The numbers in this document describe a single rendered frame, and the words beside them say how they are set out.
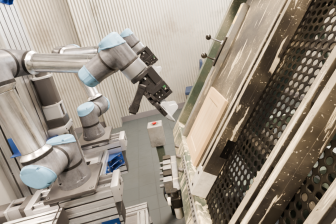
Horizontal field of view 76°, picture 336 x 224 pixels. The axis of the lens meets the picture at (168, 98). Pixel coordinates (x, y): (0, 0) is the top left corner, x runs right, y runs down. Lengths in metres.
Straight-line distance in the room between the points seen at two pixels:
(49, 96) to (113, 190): 0.58
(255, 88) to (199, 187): 0.48
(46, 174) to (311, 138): 0.85
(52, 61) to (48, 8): 3.79
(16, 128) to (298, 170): 0.89
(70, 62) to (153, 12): 3.65
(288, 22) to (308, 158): 0.49
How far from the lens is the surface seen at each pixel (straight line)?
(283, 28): 0.90
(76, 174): 1.11
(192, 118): 1.52
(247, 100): 0.89
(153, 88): 0.70
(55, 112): 1.29
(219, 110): 1.15
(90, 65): 0.73
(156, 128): 1.73
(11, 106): 0.93
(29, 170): 0.96
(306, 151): 0.60
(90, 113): 1.50
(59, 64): 0.92
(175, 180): 1.43
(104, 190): 1.14
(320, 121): 0.58
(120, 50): 0.68
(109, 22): 4.44
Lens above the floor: 1.61
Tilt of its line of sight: 17 degrees down
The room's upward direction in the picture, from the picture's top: 12 degrees counter-clockwise
